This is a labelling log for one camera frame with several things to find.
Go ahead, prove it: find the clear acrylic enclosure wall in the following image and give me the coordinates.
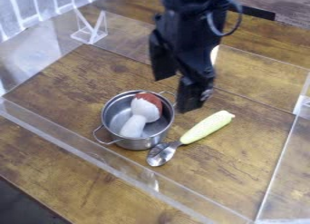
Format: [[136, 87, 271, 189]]
[[0, 0, 310, 224]]

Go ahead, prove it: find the black baseboard strip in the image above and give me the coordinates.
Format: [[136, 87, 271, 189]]
[[241, 5, 276, 21]]

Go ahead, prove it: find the clear acrylic triangle bracket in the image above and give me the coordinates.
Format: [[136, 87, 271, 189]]
[[70, 9, 108, 44]]

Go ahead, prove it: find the red and white plush mushroom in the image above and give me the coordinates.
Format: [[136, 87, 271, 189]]
[[120, 93, 161, 138]]

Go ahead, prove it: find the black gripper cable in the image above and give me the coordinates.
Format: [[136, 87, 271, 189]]
[[204, 0, 244, 37]]

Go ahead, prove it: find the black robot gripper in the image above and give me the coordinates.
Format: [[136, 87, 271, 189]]
[[148, 0, 228, 113]]

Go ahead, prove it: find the spoon with yellow-green handle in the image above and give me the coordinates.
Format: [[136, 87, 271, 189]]
[[146, 111, 235, 167]]

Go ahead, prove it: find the silver metal pot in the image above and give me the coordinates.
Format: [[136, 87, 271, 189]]
[[93, 90, 174, 151]]

